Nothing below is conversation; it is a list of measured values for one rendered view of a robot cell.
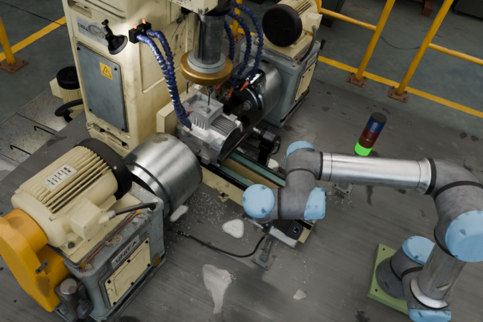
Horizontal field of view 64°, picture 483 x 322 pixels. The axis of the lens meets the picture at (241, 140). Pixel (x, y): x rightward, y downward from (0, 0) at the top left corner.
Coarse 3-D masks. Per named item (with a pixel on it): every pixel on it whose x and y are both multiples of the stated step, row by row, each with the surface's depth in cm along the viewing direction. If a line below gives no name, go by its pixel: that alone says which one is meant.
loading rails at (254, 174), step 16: (240, 160) 160; (256, 160) 160; (208, 176) 160; (224, 176) 154; (240, 176) 154; (256, 176) 160; (272, 176) 157; (224, 192) 160; (240, 192) 154; (304, 224) 143; (304, 240) 149
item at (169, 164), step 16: (144, 144) 129; (160, 144) 127; (176, 144) 129; (128, 160) 123; (144, 160) 122; (160, 160) 123; (176, 160) 126; (192, 160) 129; (144, 176) 120; (160, 176) 121; (176, 176) 124; (192, 176) 129; (160, 192) 121; (176, 192) 124; (192, 192) 134; (176, 208) 128
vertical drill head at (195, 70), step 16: (224, 0) 115; (208, 16) 116; (224, 16) 120; (208, 32) 120; (208, 48) 124; (192, 64) 128; (208, 64) 129; (224, 64) 131; (192, 80) 129; (208, 80) 128; (224, 80) 132; (208, 96) 137
